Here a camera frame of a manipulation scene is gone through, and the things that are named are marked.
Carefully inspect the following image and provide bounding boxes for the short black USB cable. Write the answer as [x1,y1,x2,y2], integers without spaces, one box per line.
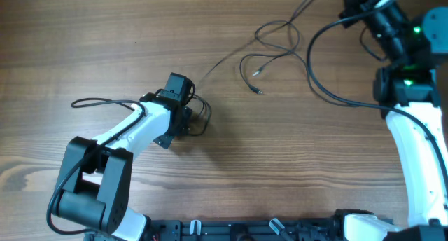
[187,83,213,137]

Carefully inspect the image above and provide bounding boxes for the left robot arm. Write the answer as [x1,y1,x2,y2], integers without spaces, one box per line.
[46,73,195,240]

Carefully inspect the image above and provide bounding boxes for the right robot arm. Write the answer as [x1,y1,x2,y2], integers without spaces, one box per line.
[340,0,447,240]

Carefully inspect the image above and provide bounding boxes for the left camera black cable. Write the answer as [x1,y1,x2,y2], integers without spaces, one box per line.
[45,97,146,235]

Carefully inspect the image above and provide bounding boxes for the camera black cable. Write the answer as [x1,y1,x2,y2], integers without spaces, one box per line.
[306,2,448,200]
[45,97,146,235]

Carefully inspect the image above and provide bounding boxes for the right camera black cable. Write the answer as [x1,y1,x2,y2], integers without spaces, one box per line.
[306,2,448,200]

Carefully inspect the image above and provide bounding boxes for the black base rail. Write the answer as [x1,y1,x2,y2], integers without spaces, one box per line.
[147,218,342,241]

